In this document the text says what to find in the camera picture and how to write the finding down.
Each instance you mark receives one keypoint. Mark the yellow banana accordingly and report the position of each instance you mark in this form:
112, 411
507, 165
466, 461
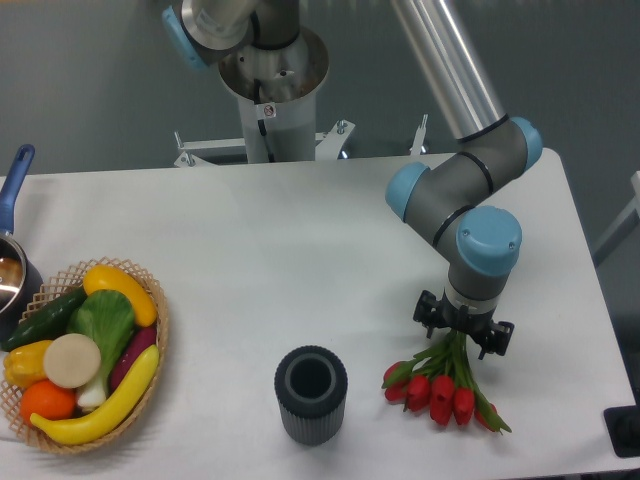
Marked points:
111, 413

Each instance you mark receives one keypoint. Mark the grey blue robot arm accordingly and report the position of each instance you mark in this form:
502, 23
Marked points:
446, 205

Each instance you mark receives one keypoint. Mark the woven wicker basket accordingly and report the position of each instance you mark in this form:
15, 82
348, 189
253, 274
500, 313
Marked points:
57, 285

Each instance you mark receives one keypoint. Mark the purple eggplant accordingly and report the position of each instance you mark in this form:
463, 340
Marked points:
140, 341

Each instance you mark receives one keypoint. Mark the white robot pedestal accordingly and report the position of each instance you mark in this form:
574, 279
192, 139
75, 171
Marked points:
276, 93

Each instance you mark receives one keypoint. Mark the red tulip bouquet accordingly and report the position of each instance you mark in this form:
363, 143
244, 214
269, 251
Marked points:
440, 380

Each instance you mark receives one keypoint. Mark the orange fruit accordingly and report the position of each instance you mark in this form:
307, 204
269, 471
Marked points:
48, 400

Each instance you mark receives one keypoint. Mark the beige round disc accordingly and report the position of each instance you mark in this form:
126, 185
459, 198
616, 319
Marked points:
71, 361

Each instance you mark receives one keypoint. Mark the green cucumber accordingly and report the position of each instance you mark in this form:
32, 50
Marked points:
48, 322

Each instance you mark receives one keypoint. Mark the blue handled saucepan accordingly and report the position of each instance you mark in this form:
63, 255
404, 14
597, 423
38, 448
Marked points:
20, 279

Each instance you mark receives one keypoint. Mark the white frame at right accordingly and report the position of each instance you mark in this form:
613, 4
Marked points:
620, 228

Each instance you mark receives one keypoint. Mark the black device at edge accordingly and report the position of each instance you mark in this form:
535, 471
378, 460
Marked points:
623, 428

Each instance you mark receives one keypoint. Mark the yellow squash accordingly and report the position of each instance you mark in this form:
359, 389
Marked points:
106, 277

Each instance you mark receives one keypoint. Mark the dark grey ribbed vase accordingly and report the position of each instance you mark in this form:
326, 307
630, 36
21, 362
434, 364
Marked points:
311, 385

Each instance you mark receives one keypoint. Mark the green bok choy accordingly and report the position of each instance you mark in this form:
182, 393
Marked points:
107, 318

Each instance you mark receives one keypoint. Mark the yellow bell pepper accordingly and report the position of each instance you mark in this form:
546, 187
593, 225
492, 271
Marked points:
24, 366

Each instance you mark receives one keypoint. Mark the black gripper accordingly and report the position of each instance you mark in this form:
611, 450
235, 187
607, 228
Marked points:
493, 338

